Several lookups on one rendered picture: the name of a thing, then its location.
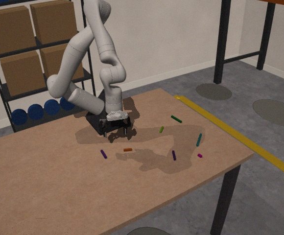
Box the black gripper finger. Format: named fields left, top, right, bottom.
left=98, top=118, right=114, bottom=138
left=117, top=115, right=131, bottom=135

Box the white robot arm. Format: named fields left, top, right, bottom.
left=47, top=0, right=128, bottom=121

